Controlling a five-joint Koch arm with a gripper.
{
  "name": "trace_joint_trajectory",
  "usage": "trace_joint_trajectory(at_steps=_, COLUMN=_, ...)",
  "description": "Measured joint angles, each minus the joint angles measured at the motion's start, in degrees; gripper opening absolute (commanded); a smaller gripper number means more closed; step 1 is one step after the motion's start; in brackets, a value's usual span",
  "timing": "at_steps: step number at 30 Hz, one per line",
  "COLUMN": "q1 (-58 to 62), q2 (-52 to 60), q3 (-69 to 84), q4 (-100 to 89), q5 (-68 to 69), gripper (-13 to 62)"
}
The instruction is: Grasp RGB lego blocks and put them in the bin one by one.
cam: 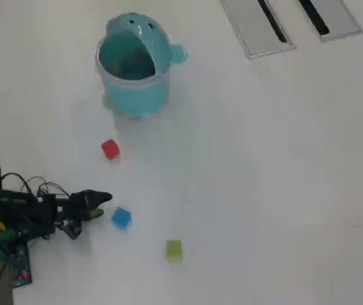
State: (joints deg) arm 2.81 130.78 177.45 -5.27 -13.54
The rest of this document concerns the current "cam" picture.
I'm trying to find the blue circuit board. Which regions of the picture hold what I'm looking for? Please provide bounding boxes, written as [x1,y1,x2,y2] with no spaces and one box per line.
[8,243,33,288]

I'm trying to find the red lego block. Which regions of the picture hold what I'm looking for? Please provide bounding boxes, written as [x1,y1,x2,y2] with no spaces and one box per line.
[100,138,121,161]

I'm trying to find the silver desk cable cover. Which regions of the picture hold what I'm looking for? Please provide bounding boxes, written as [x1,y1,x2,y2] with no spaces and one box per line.
[295,0,363,43]
[221,0,297,60]

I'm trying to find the green lego block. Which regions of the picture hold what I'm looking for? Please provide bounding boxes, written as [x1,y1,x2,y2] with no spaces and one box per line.
[165,240,184,263]

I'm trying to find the thin black arm wires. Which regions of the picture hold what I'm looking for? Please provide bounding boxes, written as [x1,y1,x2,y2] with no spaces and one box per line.
[1,172,71,200]

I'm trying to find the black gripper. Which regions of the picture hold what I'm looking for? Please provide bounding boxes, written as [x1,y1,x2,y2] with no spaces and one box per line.
[53,189,113,224]

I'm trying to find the blue lego block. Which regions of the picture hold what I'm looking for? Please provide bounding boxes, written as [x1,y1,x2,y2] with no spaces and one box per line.
[111,207,132,230]

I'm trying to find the teal bin with swing lid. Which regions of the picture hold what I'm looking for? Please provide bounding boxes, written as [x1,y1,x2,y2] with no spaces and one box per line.
[93,11,188,119]

